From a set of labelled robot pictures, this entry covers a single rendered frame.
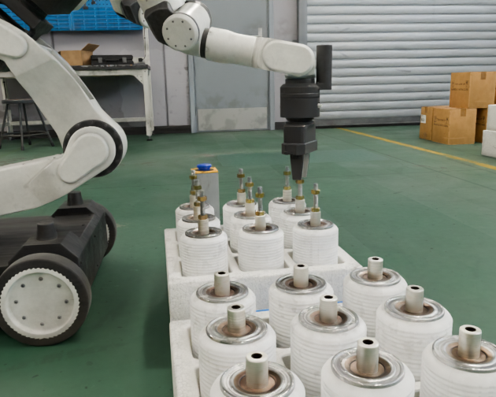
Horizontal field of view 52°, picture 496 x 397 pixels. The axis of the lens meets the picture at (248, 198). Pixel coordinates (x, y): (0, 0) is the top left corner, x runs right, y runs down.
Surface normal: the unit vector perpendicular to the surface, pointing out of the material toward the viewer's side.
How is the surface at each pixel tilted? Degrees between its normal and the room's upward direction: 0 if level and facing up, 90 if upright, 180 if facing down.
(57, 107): 90
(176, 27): 111
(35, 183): 106
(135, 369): 0
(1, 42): 90
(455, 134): 90
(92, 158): 90
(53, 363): 0
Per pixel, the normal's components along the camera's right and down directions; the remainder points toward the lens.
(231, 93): 0.14, 0.22
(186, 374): -0.02, -0.98
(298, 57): -0.13, 0.22
